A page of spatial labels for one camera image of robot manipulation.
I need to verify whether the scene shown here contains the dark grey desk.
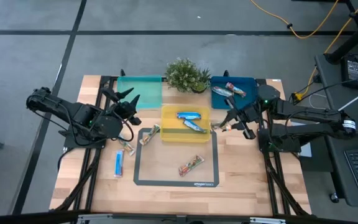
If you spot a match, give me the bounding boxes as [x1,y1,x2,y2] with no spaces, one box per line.
[314,53,358,208]

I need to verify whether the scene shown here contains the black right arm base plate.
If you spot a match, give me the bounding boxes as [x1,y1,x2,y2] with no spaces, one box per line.
[257,129,301,153]

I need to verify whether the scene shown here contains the small green potted plant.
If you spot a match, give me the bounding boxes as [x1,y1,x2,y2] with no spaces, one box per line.
[191,67,213,94]

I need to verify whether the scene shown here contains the black-bordered silicone baking mat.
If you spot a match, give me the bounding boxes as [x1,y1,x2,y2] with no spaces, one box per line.
[133,127,219,188]

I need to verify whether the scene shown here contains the black power adapter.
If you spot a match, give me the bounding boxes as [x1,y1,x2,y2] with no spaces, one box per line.
[340,55,358,90]

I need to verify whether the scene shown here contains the red green chewy granola bar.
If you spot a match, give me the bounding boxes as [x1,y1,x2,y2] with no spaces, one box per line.
[178,154,205,177]

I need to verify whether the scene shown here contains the white plate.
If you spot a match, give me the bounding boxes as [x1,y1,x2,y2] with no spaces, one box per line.
[290,121,313,158]

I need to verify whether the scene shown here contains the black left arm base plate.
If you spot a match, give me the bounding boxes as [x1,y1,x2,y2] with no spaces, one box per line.
[63,136,107,149]

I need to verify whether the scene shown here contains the white cable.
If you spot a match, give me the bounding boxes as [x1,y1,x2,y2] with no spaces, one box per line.
[308,93,331,110]

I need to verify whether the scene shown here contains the yellow plastic tray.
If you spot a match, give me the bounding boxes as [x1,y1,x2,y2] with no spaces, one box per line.
[160,105,213,143]

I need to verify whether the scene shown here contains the silver aluminium bracket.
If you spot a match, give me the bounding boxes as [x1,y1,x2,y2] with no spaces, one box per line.
[249,217,287,224]
[76,213,114,224]

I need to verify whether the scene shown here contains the black stand leg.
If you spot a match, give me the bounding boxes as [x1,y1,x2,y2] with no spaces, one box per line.
[324,0,358,65]

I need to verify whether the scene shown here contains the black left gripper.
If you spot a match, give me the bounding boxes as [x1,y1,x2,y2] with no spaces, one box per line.
[101,86,143,126]

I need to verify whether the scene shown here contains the blue orange granola bar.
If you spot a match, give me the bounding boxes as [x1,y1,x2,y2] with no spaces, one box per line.
[210,122,232,132]

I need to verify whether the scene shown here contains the yellow extension cable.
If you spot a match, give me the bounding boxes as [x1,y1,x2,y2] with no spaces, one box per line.
[293,0,358,101]
[249,0,340,40]

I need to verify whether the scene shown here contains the silver red granola bar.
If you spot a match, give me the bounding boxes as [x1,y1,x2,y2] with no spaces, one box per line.
[211,85,235,98]

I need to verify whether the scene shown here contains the teal plastic tray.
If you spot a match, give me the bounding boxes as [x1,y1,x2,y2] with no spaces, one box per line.
[116,74,163,110]

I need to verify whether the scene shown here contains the green yellow granola bar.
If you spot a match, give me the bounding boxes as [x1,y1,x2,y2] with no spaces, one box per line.
[139,123,161,146]

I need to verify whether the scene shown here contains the blue plastic tray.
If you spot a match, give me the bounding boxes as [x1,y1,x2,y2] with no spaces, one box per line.
[209,76,259,111]

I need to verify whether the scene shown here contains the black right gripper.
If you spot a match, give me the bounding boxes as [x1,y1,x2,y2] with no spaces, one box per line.
[220,96,262,140]

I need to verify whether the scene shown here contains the black aluminium rig frame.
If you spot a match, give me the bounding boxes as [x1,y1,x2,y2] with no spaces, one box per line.
[0,68,358,224]

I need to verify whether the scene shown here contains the large white-flowered potted plant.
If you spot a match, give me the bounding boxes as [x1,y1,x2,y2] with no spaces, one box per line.
[165,57,205,93]

